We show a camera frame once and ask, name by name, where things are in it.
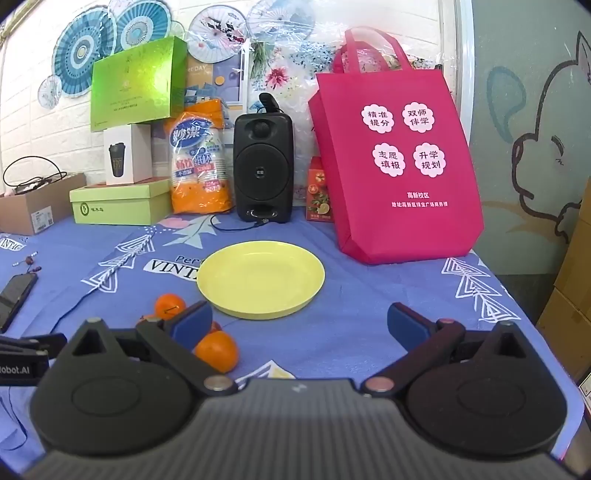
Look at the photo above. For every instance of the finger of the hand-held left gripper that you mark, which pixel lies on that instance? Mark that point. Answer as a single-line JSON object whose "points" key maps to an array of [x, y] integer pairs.
{"points": [[37, 345]]}

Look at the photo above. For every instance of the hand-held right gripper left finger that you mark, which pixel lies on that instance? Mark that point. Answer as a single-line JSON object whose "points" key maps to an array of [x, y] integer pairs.
{"points": [[194, 323]]}

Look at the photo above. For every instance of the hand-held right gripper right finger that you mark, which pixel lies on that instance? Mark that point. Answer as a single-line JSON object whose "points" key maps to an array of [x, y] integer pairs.
{"points": [[406, 323]]}

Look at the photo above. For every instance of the small red apple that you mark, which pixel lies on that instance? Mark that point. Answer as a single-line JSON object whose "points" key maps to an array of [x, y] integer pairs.
{"points": [[215, 326]]}

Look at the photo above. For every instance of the small orange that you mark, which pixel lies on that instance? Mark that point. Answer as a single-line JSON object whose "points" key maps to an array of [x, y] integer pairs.
{"points": [[169, 306]]}

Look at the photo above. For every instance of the large orange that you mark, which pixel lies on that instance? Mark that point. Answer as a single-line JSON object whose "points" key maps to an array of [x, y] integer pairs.
{"points": [[217, 351]]}

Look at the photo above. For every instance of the yellow plate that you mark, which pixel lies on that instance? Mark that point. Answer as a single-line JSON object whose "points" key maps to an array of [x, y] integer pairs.
{"points": [[261, 279]]}

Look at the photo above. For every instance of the black smartphone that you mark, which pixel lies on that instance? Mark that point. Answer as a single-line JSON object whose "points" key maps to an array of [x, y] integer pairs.
{"points": [[16, 297]]}

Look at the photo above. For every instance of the blue printed tablecloth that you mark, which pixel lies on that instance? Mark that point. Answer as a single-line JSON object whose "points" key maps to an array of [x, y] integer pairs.
{"points": [[369, 286]]}

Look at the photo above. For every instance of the small bead charm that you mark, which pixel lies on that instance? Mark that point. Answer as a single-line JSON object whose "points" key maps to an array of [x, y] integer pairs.
{"points": [[28, 261]]}

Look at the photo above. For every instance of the pink tote bag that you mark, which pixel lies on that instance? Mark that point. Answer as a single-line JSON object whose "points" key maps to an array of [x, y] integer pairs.
{"points": [[397, 184]]}

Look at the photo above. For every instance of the light green shoe box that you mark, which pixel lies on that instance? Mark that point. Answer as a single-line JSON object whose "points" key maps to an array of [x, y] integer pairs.
{"points": [[117, 203]]}

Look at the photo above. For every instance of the red cracker box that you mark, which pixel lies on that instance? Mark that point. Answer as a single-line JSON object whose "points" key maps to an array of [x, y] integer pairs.
{"points": [[318, 194]]}

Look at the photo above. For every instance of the brown cardboard box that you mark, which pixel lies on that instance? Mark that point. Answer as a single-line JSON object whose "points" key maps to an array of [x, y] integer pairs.
{"points": [[563, 327]]}

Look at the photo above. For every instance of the orange paper cup pack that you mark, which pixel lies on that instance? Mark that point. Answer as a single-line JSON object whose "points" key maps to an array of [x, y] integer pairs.
{"points": [[201, 161]]}

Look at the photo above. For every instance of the black speaker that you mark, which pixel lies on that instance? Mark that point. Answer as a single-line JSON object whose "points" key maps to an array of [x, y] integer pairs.
{"points": [[263, 166]]}

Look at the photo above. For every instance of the white cup box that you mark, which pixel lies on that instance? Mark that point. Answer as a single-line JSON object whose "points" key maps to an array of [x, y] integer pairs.
{"points": [[127, 154]]}

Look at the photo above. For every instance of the flat cardboard box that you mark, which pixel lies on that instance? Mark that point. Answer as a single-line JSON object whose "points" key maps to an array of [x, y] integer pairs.
{"points": [[575, 249]]}

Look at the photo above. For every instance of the green gift box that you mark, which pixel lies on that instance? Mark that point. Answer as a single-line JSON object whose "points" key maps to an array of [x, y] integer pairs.
{"points": [[138, 83]]}

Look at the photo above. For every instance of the small pale blue paper fan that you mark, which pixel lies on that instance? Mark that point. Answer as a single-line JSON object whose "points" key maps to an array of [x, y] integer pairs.
{"points": [[49, 92]]}

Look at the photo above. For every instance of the floral plastic sheet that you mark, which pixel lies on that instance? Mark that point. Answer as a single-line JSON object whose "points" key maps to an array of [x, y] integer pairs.
{"points": [[295, 69]]}

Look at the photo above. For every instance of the white painted paper fan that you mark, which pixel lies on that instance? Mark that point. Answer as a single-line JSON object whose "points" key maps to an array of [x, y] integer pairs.
{"points": [[217, 34]]}

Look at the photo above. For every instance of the large blue paper fan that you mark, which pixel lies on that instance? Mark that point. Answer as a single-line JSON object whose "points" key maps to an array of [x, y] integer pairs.
{"points": [[81, 50]]}

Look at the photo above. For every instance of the wall poster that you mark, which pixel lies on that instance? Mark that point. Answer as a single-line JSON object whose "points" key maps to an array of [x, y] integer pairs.
{"points": [[217, 78]]}

